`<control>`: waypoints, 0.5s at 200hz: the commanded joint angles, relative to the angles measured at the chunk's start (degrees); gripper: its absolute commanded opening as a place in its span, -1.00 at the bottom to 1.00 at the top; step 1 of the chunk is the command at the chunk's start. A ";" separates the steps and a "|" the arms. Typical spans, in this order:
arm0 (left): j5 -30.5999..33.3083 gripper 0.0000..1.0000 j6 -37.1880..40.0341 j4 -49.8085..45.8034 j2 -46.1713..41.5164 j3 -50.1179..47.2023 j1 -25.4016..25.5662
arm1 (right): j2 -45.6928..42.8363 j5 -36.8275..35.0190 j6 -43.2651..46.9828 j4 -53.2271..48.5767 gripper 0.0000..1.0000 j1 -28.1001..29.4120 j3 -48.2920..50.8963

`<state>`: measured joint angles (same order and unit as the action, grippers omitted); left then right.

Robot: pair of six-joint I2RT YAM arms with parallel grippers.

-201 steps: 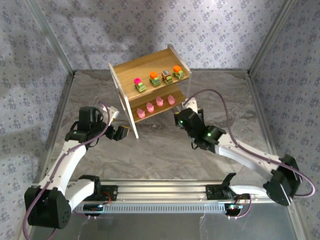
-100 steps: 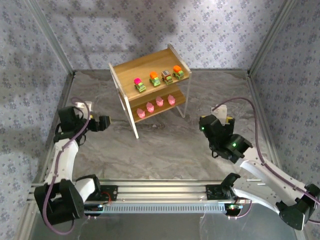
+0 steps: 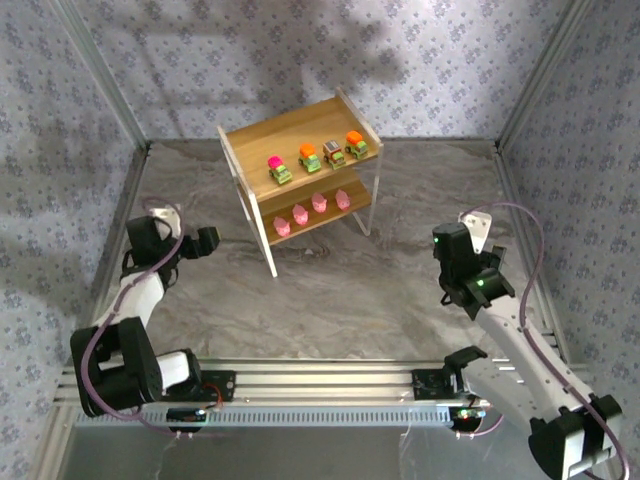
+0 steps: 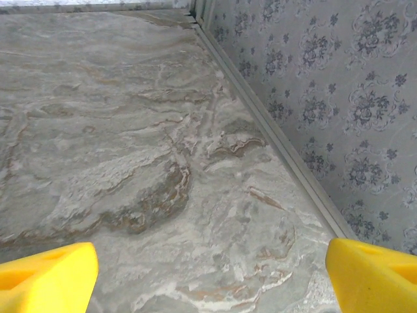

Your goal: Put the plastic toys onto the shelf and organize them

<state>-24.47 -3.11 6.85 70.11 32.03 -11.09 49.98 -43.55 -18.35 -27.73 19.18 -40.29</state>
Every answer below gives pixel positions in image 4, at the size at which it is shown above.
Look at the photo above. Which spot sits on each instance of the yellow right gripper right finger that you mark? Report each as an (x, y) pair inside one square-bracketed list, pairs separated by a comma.
[(371, 277)]

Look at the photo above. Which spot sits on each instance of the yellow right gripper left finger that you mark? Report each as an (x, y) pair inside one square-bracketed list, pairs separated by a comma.
[(49, 277)]

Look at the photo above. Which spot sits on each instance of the aluminium right side rail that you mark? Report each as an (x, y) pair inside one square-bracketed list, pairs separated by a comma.
[(280, 140)]

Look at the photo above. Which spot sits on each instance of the aluminium right frame post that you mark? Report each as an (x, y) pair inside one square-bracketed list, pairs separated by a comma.
[(202, 13)]

